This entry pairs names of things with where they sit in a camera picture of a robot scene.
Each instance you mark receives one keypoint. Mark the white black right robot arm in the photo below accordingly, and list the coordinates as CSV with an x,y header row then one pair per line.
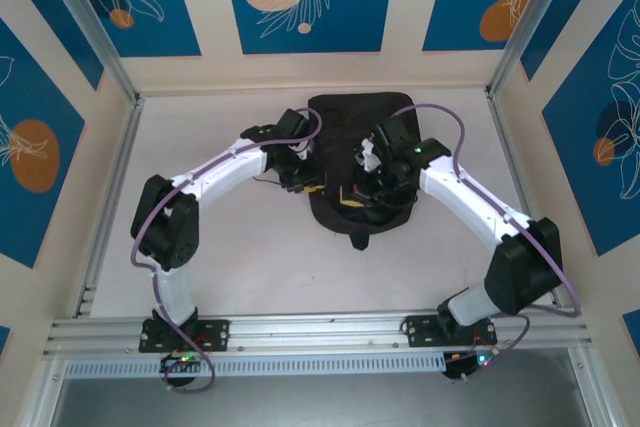
x,y
480,207

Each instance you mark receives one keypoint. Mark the aluminium frame post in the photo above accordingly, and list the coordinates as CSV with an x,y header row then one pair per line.
x,y
530,22
85,22

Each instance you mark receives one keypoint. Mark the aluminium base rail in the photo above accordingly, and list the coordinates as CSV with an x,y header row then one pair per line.
x,y
320,329

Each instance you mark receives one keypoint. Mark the left controller board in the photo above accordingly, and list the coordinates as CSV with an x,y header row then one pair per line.
x,y
182,359

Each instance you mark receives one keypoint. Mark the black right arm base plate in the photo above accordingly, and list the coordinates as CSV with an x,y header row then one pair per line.
x,y
420,329

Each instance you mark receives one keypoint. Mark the controller board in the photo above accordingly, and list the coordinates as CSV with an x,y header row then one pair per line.
x,y
182,359
470,362

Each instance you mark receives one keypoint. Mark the right controller board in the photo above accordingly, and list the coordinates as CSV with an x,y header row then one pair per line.
x,y
470,362

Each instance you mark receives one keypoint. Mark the aluminium side rail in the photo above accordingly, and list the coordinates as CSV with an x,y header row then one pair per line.
x,y
120,162
515,147

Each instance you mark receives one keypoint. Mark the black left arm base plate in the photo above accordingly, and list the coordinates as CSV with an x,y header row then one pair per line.
x,y
215,334

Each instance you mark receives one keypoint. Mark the black backpack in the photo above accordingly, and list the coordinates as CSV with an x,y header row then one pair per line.
x,y
340,157

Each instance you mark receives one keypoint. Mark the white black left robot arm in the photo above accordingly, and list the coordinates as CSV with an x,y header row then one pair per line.
x,y
170,232

